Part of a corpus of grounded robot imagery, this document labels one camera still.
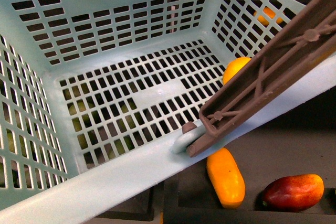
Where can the light blue plastic basket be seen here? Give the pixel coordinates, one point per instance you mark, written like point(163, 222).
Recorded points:
point(95, 92)

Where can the yellow lemon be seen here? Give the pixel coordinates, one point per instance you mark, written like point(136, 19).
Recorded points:
point(233, 67)

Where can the brown basket handle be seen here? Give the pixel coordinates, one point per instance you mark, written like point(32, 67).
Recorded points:
point(305, 42)

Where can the red yellow mango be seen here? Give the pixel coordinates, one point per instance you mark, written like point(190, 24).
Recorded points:
point(293, 193)

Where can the yellow mango on tray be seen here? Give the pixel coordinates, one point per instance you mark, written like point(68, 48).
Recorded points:
point(226, 178)

